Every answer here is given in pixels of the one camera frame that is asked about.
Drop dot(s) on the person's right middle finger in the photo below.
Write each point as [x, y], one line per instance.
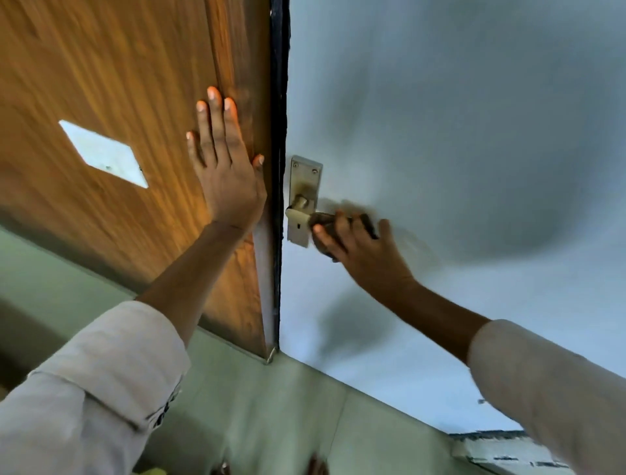
[344, 230]

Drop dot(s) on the person's right hand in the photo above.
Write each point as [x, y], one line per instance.
[371, 262]

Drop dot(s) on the person's right forearm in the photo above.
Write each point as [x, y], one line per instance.
[513, 372]

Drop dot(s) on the person's left little finger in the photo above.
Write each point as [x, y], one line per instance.
[193, 148]

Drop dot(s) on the dark cleaning cloth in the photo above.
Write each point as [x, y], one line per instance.
[326, 220]

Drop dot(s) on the person's left forearm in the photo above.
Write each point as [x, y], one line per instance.
[122, 362]

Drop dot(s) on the person's right little finger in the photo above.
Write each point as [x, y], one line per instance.
[385, 231]

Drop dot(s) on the person's left hand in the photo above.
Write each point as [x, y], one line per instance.
[230, 188]

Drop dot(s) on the white rectangular plate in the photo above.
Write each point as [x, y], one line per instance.
[103, 153]

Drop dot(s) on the person's left middle finger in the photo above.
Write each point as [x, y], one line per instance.
[218, 122]

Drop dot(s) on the white painted door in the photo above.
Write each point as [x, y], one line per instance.
[464, 147]

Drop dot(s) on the brown wooden door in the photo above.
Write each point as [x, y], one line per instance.
[122, 73]

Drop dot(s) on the person's left thumb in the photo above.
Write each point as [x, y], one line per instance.
[257, 164]

